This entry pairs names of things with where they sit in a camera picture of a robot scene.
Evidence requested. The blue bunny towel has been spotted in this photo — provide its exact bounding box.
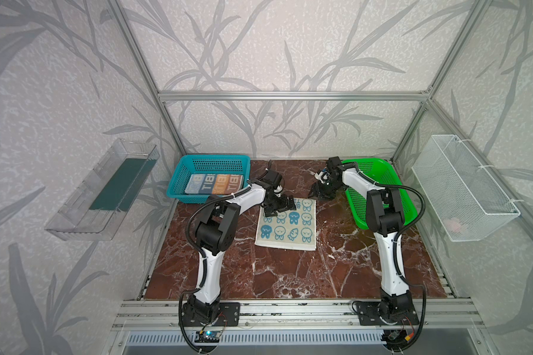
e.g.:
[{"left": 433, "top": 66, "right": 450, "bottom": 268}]
[{"left": 255, "top": 198, "right": 317, "bottom": 251}]

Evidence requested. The green plastic basket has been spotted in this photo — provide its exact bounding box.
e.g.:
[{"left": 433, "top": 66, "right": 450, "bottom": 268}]
[{"left": 344, "top": 158, "right": 418, "bottom": 230}]

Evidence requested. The striped multicolour rabbit towel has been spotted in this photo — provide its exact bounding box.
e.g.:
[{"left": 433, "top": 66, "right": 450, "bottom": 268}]
[{"left": 184, "top": 173, "right": 244, "bottom": 195}]

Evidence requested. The teal plastic basket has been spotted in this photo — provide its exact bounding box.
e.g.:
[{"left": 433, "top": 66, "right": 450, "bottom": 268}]
[{"left": 167, "top": 154, "right": 251, "bottom": 204}]

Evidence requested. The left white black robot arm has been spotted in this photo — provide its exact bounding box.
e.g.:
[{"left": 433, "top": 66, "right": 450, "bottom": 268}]
[{"left": 180, "top": 169, "right": 296, "bottom": 322}]

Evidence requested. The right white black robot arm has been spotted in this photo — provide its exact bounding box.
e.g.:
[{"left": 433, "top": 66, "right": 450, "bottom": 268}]
[{"left": 308, "top": 157, "right": 426, "bottom": 323}]

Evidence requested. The green lit circuit board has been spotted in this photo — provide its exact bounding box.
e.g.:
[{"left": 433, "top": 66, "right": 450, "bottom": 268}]
[{"left": 194, "top": 331, "right": 222, "bottom": 343}]

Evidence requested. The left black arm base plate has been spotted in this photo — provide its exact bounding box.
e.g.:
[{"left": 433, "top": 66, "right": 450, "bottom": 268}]
[{"left": 180, "top": 302, "right": 241, "bottom": 327}]

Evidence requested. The pink item in wire basket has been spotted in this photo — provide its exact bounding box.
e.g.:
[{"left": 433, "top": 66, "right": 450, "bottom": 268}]
[{"left": 443, "top": 217, "right": 466, "bottom": 234}]

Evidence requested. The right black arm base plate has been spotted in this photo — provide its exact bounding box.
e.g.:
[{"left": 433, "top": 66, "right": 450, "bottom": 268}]
[{"left": 352, "top": 300, "right": 420, "bottom": 326}]

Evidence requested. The white wire mesh basket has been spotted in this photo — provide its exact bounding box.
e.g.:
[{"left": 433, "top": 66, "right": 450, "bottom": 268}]
[{"left": 412, "top": 135, "right": 521, "bottom": 243}]

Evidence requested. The right wired connector board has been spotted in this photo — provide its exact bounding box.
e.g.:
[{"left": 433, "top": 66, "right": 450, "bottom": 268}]
[{"left": 382, "top": 330, "right": 415, "bottom": 346}]

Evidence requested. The clear plastic wall shelf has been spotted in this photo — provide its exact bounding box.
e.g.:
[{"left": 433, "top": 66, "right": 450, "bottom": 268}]
[{"left": 45, "top": 138, "right": 160, "bottom": 241}]

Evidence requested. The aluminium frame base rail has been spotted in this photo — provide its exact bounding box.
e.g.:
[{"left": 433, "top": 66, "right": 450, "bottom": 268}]
[{"left": 103, "top": 298, "right": 499, "bottom": 354}]

